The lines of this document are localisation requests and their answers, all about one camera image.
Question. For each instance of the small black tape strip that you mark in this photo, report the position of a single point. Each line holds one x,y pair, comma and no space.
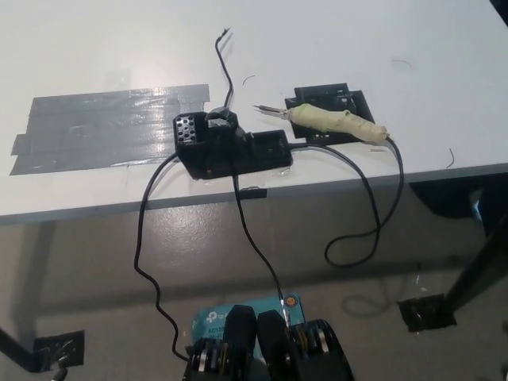
254,193

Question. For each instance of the grey duct tape patch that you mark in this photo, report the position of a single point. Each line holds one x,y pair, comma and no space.
99,127

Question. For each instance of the dark block under table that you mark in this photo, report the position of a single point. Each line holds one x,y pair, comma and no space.
444,198

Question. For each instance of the beige taped soldering iron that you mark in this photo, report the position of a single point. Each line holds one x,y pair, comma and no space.
337,121

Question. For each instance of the white table leg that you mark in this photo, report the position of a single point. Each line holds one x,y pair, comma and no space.
37,278

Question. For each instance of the black soldering station base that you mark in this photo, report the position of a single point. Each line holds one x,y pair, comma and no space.
238,155

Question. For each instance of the black robot torso blocks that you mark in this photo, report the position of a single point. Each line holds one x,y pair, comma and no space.
274,345

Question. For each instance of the black floor tape patch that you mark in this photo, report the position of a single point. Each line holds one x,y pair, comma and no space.
67,345
420,313

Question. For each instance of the black printed holder plate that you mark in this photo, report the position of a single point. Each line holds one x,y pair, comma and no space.
325,95

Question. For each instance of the teal tp-link box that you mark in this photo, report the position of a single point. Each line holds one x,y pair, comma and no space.
210,321

